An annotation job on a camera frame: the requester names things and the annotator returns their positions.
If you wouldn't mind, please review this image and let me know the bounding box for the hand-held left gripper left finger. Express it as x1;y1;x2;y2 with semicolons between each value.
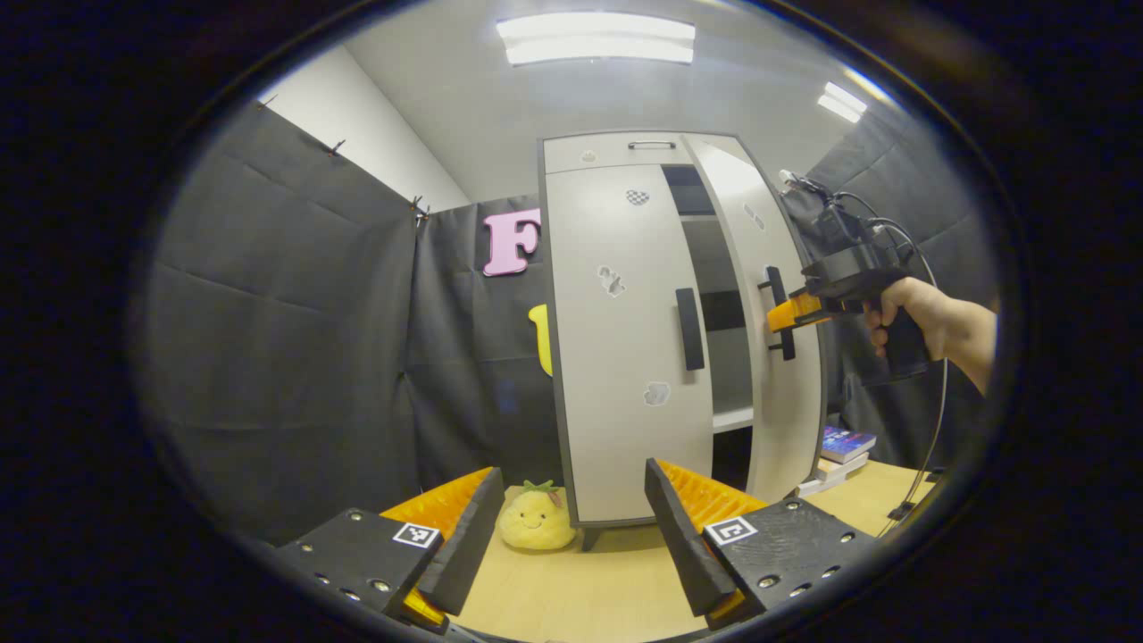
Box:
275;465;506;633

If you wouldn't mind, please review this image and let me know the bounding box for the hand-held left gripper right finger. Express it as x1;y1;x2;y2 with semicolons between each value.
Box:
643;457;882;632

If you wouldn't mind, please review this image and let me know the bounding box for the grey double-door shoe cabinet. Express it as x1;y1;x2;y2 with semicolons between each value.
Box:
538;131;831;552

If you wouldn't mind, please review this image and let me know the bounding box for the grey shoe cabinet door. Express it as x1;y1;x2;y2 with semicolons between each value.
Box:
544;163;716;526
682;134;828;503

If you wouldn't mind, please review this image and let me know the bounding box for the grey cabinet drawer front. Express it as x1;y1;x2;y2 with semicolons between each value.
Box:
543;134;694;176

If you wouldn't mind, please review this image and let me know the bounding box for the yellow plush toy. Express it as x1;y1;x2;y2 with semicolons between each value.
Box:
497;480;578;552

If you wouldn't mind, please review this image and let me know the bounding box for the blue patterned book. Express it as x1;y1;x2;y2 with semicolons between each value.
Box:
820;425;879;465

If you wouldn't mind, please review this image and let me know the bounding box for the thin beige book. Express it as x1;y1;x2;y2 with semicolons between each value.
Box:
813;453;870;484

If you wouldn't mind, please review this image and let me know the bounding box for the small ceiling light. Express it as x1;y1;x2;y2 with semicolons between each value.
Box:
816;81;869;124

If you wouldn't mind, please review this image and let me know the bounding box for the black backdrop cloth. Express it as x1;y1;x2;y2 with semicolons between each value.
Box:
134;103;1003;547

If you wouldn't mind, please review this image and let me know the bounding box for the large ceiling light panel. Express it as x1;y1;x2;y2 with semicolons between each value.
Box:
496;12;697;67

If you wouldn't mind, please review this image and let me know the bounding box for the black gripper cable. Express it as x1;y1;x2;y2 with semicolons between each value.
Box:
830;189;949;539

